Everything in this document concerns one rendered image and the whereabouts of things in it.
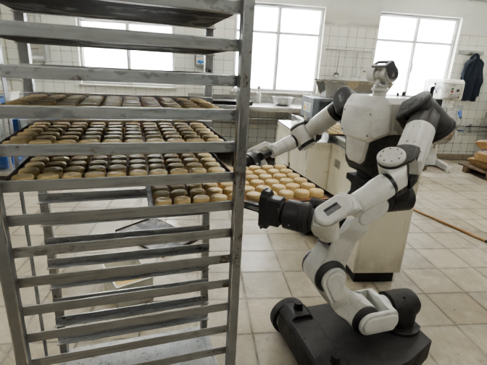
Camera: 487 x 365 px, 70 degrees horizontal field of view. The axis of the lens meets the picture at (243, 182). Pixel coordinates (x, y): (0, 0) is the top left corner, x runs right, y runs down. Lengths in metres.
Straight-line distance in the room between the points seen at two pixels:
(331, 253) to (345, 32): 5.00
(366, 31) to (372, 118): 5.01
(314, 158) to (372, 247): 0.84
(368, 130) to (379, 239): 1.24
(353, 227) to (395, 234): 1.07
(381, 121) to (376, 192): 0.38
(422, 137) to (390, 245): 1.46
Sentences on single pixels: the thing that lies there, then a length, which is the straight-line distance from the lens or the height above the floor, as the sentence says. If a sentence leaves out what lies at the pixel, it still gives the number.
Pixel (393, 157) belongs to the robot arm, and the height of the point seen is 1.14.
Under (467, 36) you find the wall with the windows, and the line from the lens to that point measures 7.20.
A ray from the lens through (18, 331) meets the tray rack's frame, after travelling 1.18.
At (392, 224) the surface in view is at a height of 0.45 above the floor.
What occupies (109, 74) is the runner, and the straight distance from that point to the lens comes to 0.93.
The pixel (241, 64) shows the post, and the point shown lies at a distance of 0.94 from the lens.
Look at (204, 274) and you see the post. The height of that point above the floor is 0.46.
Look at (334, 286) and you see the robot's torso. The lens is 1.52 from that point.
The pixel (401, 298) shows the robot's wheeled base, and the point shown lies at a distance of 1.91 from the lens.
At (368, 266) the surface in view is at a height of 0.14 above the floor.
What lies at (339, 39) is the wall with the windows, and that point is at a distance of 6.13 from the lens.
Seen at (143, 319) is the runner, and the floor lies 0.60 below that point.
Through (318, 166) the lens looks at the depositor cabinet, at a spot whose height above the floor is 0.64.
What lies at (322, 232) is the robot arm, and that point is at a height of 0.94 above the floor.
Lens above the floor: 1.35
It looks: 18 degrees down
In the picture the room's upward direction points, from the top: 3 degrees clockwise
